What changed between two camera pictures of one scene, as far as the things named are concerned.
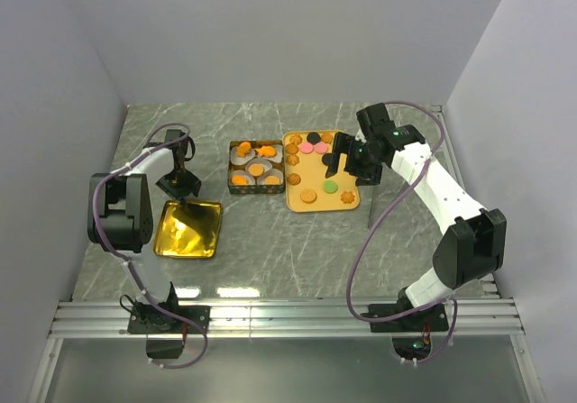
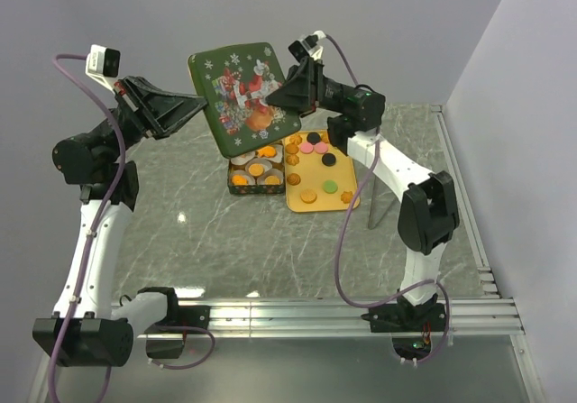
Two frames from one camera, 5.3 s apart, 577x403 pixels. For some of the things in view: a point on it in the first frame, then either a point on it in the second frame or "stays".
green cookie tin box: (256, 167) stays
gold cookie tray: (307, 157) stays
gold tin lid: (187, 230) -> (235, 82)
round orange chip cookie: (255, 169) stays
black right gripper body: (360, 161) -> (325, 96)
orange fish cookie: (267, 151) stays
